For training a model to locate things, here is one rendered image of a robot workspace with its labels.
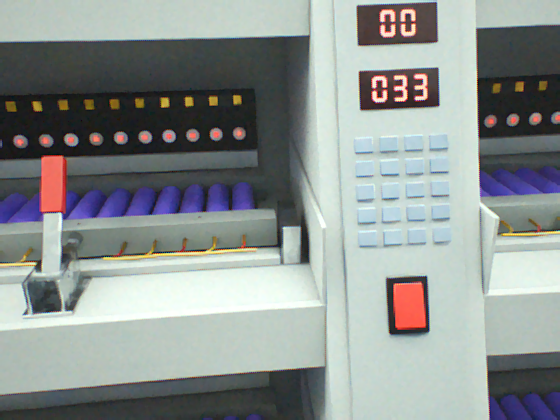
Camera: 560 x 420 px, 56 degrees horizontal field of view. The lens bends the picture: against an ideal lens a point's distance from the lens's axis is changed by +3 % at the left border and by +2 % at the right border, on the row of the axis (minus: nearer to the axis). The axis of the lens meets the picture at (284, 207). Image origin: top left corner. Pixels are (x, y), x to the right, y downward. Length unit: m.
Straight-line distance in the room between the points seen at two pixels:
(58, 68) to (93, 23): 0.21
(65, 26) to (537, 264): 0.32
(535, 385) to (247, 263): 0.31
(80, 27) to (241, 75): 0.21
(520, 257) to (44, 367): 0.31
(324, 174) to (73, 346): 0.17
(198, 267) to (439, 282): 0.15
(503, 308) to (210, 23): 0.24
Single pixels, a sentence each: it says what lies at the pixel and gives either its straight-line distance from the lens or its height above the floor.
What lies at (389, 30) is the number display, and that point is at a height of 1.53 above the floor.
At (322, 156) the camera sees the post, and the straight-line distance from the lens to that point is 0.30.
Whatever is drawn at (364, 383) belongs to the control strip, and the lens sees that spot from 0.32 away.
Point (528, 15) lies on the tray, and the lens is 0.37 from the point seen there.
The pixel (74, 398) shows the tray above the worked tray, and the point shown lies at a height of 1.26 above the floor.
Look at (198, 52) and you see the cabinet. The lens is 0.51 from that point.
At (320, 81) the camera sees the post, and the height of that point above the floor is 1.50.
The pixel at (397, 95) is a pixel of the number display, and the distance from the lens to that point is 0.31.
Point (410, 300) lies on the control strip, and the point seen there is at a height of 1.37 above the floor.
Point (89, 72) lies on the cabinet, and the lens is 0.53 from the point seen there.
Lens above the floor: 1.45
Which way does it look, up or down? 3 degrees down
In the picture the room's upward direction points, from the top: 3 degrees counter-clockwise
